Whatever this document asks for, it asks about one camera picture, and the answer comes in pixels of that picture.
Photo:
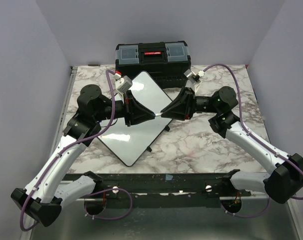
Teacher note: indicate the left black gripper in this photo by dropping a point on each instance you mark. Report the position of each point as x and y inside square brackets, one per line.
[134, 111]

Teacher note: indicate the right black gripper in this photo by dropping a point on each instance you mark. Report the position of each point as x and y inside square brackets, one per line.
[182, 107]

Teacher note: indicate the white whiteboard black frame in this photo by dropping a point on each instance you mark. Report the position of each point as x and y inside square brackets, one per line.
[129, 143]

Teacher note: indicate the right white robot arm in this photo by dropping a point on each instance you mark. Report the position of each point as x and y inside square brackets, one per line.
[284, 173]

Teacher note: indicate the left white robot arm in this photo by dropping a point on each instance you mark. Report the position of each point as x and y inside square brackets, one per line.
[42, 199]

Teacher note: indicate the black plastic toolbox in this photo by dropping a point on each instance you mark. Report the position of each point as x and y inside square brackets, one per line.
[165, 62]

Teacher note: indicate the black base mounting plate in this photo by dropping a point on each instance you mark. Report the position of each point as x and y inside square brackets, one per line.
[164, 190]

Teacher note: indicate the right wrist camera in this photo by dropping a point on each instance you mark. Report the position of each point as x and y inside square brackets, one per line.
[193, 79]

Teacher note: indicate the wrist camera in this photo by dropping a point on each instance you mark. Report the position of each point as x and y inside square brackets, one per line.
[122, 83]
[193, 79]

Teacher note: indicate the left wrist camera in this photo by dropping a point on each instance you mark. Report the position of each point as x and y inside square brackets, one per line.
[122, 83]

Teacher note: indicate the aluminium side rail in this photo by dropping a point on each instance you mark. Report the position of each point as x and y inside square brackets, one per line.
[26, 223]

